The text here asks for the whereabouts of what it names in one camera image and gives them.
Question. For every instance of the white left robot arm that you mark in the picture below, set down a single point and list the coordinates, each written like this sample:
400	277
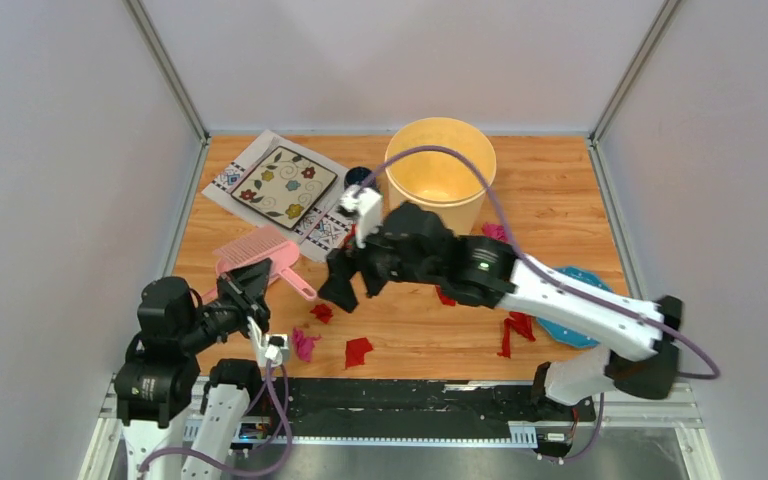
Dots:
154	386

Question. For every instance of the aluminium frame post right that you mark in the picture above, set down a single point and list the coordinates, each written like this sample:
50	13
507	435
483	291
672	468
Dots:
655	32

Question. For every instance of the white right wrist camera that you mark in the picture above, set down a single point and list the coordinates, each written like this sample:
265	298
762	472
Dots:
363	205

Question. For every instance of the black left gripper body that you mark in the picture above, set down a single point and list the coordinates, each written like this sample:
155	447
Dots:
237	306

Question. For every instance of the red paper scrap by placemat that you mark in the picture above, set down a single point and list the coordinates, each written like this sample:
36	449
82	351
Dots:
349	237

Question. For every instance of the dark blue cup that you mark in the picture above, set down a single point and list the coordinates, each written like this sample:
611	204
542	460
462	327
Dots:
356	176

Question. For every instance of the pink hand brush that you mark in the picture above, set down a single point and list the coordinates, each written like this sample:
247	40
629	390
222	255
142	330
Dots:
265	242

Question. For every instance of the red paper scrap centre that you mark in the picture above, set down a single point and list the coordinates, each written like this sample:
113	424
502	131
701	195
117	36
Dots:
445	300

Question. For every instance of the blue polka dot plate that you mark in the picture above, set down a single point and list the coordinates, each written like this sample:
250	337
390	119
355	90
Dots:
563	334

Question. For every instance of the aluminium frame post left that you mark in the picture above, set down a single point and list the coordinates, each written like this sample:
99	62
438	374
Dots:
165	64

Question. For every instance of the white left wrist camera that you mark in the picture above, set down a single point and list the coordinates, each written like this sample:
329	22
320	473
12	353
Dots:
271	350

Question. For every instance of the floral square plate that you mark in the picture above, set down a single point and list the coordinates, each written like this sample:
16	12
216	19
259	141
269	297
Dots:
283	186

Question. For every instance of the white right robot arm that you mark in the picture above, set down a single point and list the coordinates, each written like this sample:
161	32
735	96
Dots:
634	355

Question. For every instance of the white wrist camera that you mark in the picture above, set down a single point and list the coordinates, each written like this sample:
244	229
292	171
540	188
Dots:
271	350
363	205

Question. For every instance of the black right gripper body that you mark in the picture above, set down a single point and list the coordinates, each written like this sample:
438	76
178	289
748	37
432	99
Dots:
378	262

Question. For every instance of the magenta crumpled paper scrap right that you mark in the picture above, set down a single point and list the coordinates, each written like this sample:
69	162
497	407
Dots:
495	231

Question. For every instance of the aluminium frame post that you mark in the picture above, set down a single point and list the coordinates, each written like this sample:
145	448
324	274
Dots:
165	64
655	32

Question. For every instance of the red paper scrap long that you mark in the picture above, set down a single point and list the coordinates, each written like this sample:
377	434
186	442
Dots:
519	323

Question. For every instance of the red paper scrap front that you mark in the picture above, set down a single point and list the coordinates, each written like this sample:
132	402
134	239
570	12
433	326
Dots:
356	350

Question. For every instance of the cream plastic bucket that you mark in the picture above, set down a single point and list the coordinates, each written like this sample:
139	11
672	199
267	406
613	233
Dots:
435	181

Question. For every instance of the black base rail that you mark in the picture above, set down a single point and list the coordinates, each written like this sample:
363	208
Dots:
405	409

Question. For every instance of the magenta paper scrap front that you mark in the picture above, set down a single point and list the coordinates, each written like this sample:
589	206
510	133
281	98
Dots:
303	344

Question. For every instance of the patterned white placemat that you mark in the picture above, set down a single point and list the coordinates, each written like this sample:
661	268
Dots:
321	229

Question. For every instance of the red paper scrap small left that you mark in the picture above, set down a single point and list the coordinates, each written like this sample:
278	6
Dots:
322	312

